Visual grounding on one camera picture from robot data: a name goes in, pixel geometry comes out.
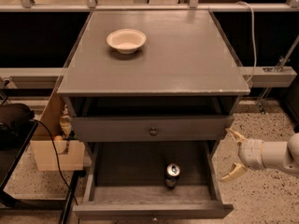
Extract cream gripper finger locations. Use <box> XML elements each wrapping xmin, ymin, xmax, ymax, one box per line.
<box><xmin>221</xmin><ymin>162</ymin><xmax>248</xmax><ymax>182</ymax></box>
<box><xmin>225</xmin><ymin>128</ymin><xmax>247</xmax><ymax>146</ymax></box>

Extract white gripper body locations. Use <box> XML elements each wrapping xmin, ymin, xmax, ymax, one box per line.
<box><xmin>238</xmin><ymin>139</ymin><xmax>265</xmax><ymax>170</ymax></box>

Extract silver blue redbull can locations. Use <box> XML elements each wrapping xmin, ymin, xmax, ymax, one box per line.
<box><xmin>164</xmin><ymin>163</ymin><xmax>180</xmax><ymax>189</ymax></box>

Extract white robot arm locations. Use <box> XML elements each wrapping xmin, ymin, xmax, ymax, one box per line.
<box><xmin>221</xmin><ymin>128</ymin><xmax>299</xmax><ymax>182</ymax></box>

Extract round metal drawer knob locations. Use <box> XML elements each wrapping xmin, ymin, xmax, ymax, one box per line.
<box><xmin>149</xmin><ymin>128</ymin><xmax>158</xmax><ymax>136</ymax></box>

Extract grey wooden drawer cabinet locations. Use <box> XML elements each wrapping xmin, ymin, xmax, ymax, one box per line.
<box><xmin>57</xmin><ymin>9</ymin><xmax>251</xmax><ymax>161</ymax></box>

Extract grey open middle drawer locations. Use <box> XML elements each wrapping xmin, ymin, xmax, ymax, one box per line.
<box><xmin>73</xmin><ymin>142</ymin><xmax>234</xmax><ymax>220</ymax></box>

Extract grey top drawer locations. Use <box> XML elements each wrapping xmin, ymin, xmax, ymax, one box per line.
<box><xmin>72</xmin><ymin>115</ymin><xmax>234</xmax><ymax>142</ymax></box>

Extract white paper bowl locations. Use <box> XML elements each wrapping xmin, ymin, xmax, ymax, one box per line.
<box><xmin>107</xmin><ymin>29</ymin><xmax>147</xmax><ymax>54</ymax></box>

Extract cardboard box with items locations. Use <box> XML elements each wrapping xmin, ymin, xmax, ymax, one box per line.
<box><xmin>30</xmin><ymin>91</ymin><xmax>85</xmax><ymax>171</ymax></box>

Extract black side table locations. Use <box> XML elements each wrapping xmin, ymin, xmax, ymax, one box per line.
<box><xmin>0</xmin><ymin>119</ymin><xmax>86</xmax><ymax>224</ymax></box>

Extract dark round object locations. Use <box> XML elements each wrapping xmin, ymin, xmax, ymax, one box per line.
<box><xmin>0</xmin><ymin>104</ymin><xmax>35</xmax><ymax>131</ymax></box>

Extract white cable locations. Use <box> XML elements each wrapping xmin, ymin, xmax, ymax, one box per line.
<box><xmin>236</xmin><ymin>1</ymin><xmax>258</xmax><ymax>83</ymax></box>

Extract black cable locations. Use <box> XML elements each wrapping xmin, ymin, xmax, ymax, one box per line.
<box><xmin>30</xmin><ymin>119</ymin><xmax>78</xmax><ymax>206</ymax></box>

